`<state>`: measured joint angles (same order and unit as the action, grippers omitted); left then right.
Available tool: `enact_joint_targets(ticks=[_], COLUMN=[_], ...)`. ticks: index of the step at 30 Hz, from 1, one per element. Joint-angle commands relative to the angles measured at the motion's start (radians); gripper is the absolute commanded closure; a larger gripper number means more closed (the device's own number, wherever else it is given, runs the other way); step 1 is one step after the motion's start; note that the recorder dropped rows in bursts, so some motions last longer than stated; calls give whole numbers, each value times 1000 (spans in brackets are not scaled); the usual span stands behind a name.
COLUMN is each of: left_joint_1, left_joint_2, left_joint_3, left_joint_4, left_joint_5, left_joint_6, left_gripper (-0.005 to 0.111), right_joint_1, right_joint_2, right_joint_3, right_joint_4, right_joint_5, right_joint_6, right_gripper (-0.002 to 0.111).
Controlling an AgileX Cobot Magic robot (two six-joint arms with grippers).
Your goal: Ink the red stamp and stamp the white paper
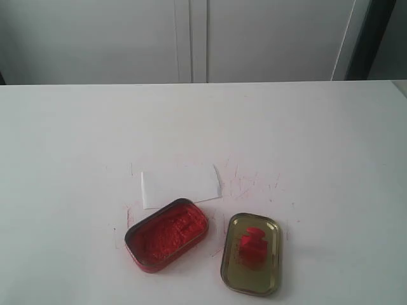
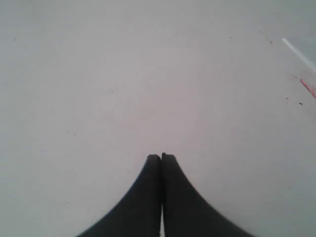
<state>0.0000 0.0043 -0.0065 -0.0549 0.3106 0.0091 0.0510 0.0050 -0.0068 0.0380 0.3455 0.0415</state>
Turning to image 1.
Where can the red plastic stamp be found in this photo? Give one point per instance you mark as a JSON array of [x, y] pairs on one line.
[[253, 246]]

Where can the red ink tin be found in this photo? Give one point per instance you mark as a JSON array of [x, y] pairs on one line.
[[164, 236]]

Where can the white paper sheet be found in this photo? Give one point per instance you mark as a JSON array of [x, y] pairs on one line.
[[196, 183]]

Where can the gold tin lid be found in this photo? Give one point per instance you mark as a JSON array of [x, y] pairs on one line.
[[253, 279]]

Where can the white cabinet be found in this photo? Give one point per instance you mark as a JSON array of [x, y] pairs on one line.
[[106, 42]]

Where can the dark vertical post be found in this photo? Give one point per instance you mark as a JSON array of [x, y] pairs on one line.
[[369, 39]]

